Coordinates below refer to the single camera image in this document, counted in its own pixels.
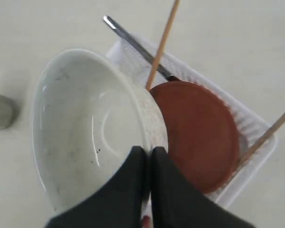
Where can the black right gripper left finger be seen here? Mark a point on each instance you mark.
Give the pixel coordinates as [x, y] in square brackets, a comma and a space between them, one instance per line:
[117, 204]

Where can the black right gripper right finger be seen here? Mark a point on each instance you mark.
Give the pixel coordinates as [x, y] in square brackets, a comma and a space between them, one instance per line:
[177, 204]

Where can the pale green ceramic bowl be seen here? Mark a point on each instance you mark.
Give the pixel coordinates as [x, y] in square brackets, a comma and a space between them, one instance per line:
[86, 117]

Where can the stainless steel cup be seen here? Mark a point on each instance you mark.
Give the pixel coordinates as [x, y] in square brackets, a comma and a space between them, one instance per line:
[7, 112]

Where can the brown wooden plate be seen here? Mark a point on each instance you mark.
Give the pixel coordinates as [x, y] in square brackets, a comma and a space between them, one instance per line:
[203, 140]

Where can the white perforated plastic basket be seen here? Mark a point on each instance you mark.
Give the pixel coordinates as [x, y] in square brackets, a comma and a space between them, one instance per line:
[249, 124]

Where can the wooden chopstick right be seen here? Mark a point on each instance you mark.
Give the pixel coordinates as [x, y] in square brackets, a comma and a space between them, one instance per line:
[260, 141]

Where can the wooden chopstick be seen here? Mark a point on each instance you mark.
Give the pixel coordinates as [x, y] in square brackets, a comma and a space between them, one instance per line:
[260, 141]
[162, 44]

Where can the wooden chopstick left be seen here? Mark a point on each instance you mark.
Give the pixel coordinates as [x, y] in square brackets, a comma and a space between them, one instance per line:
[162, 44]

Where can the dark metal knife handle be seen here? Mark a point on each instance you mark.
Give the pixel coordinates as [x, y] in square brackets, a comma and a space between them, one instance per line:
[122, 33]

